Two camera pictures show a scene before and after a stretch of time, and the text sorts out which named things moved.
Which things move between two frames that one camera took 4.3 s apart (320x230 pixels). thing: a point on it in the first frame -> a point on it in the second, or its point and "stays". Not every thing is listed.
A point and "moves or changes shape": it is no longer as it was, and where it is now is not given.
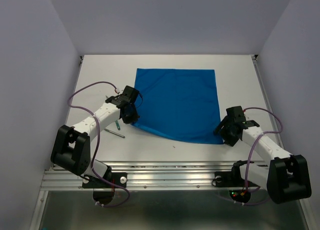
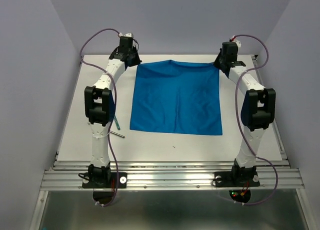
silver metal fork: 115,133 stays
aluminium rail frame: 175,142 stays
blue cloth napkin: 182,102 moves or changes shape
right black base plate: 230,179 stays
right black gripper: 220,129 -> 216,62
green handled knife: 117,125 stays
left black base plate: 90,182 stays
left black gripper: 133,118 -> 136,61
